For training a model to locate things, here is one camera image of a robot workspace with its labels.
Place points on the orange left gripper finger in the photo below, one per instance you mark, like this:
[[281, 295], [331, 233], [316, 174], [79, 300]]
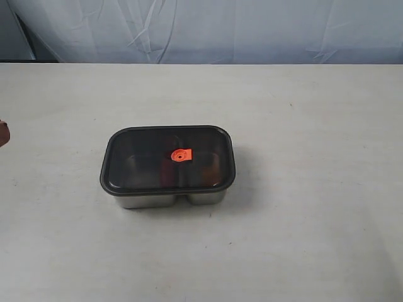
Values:
[[4, 133]]

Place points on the dark lid with orange seal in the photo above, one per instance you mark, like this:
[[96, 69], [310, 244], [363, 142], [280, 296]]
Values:
[[132, 161]]

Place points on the red sausage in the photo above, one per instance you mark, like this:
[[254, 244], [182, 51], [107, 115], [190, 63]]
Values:
[[167, 173]]

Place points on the yellow cheese wedge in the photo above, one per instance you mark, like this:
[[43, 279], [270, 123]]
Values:
[[211, 175]]

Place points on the white backdrop cloth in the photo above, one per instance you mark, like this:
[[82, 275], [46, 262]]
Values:
[[217, 32]]

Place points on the steel two-compartment lunch box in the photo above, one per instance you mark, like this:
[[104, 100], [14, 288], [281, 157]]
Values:
[[161, 201]]

